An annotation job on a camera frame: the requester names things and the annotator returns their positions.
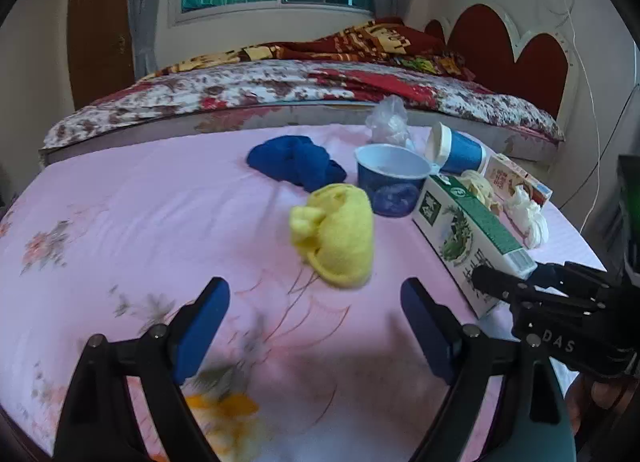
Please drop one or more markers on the bed mattress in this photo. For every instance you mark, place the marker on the bed mattress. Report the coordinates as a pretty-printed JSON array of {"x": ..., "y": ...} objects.
[{"x": 300, "y": 117}]

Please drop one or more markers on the wooden door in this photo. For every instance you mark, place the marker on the wooden door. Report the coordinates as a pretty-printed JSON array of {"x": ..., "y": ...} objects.
[{"x": 100, "y": 32}]

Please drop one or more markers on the yellow cloth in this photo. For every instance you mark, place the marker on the yellow cloth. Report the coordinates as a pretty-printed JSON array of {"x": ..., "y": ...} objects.
[{"x": 340, "y": 237}]

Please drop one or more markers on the pink floral cloth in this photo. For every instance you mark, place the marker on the pink floral cloth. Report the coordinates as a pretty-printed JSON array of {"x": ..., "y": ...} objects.
[{"x": 125, "y": 242}]

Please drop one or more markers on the clear plastic bag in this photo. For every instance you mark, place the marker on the clear plastic bag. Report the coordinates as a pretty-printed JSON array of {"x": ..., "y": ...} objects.
[{"x": 389, "y": 120}]

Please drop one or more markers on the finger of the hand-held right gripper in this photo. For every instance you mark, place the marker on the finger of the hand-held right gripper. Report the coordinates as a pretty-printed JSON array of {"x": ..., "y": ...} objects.
[
  {"x": 500, "y": 283},
  {"x": 547, "y": 273}
]

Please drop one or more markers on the blue paper bowl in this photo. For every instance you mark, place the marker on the blue paper bowl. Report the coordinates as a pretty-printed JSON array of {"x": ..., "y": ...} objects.
[{"x": 392, "y": 177}]

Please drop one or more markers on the floral quilt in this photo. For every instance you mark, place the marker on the floral quilt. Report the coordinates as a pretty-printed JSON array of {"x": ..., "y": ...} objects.
[{"x": 250, "y": 85}]

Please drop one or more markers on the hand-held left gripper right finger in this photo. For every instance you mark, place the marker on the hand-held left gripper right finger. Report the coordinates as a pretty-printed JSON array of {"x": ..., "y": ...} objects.
[{"x": 425, "y": 327}]

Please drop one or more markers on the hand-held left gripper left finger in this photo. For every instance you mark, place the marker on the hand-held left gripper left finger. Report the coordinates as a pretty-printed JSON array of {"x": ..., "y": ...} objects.
[{"x": 202, "y": 327}]

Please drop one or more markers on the red heart-shaped headboard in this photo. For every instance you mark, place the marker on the red heart-shaped headboard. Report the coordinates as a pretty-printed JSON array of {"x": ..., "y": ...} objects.
[{"x": 540, "y": 62}]

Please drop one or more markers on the blue paper cup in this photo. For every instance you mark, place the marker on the blue paper cup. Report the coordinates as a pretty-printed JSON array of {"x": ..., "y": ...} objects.
[{"x": 462, "y": 155}]

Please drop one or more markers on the person's right hand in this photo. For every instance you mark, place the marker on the person's right hand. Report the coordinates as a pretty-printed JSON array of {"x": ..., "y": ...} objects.
[{"x": 595, "y": 399}]

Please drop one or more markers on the blue knotted towel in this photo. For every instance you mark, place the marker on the blue knotted towel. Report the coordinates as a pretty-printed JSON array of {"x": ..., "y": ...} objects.
[{"x": 295, "y": 162}]

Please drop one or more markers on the crumpled white tissue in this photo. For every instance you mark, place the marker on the crumpled white tissue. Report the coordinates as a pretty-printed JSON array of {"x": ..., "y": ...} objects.
[{"x": 530, "y": 214}]

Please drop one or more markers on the small red and white carton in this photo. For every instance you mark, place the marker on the small red and white carton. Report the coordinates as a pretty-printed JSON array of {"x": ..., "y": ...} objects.
[{"x": 515, "y": 177}]

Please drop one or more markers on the red printed blanket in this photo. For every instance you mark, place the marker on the red printed blanket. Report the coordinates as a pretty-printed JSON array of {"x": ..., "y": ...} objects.
[{"x": 360, "y": 42}]

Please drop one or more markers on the green and white carton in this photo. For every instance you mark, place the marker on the green and white carton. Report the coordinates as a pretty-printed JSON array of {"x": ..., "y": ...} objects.
[{"x": 467, "y": 237}]

